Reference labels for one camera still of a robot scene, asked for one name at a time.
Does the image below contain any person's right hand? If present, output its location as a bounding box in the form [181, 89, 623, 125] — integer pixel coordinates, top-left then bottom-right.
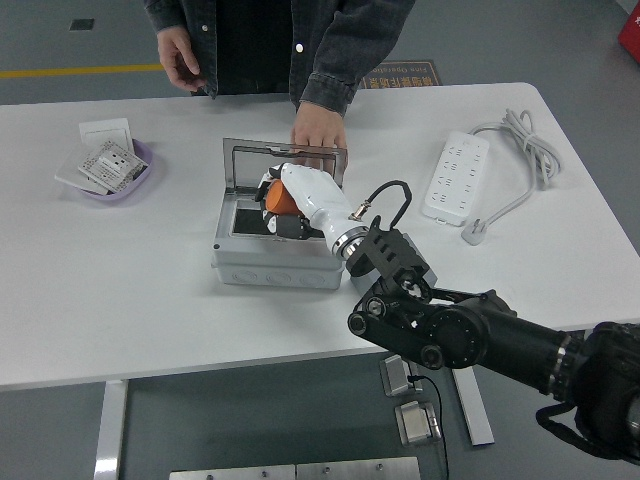
[157, 27, 207, 92]

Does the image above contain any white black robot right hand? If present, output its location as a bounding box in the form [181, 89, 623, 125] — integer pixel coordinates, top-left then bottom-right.
[254, 162, 359, 251]

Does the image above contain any person's left hand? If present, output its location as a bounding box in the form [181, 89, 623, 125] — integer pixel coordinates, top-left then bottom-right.
[290, 102, 349, 157]

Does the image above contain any orange cylinder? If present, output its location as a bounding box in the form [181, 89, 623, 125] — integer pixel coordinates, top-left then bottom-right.
[264, 179, 301, 216]

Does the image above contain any grey junction box with lid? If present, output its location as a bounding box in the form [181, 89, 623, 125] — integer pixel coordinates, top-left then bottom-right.
[210, 137, 349, 291]

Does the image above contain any grey cube with round recess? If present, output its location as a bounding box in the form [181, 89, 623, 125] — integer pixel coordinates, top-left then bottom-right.
[348, 269, 379, 297]

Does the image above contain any silver floor socket box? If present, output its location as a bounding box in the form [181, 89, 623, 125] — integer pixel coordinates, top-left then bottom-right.
[394, 399, 444, 447]
[379, 353, 424, 399]

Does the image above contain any person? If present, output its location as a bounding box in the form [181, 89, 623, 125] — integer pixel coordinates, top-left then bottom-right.
[143, 0, 416, 120]

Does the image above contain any brown floor sign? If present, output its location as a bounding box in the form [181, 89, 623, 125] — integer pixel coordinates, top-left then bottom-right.
[357, 60, 442, 90]

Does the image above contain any white socket panel with holes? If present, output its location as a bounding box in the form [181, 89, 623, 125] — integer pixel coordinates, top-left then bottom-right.
[77, 139, 149, 194]

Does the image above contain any white power strip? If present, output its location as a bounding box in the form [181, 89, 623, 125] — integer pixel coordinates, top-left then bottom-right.
[418, 130, 491, 226]

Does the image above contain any purple plastic tray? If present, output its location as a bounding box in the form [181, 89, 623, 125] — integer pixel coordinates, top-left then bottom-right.
[63, 138, 156, 204]

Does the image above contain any white flat cover plate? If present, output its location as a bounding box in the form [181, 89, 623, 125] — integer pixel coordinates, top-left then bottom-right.
[54, 144, 111, 196]

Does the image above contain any grey metal plate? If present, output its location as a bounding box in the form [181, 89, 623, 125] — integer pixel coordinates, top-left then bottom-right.
[168, 464, 297, 480]

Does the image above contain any red object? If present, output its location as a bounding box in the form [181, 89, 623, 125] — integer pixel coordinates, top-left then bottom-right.
[617, 0, 640, 64]

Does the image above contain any plain white switch panel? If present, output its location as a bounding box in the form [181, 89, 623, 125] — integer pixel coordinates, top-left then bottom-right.
[78, 118, 135, 151]

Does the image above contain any white power cord with plug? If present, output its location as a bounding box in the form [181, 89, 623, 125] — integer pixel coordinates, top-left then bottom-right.
[460, 108, 562, 246]

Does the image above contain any thin black floor cable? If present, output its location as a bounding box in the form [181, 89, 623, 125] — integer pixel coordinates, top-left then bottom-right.
[407, 372, 449, 480]

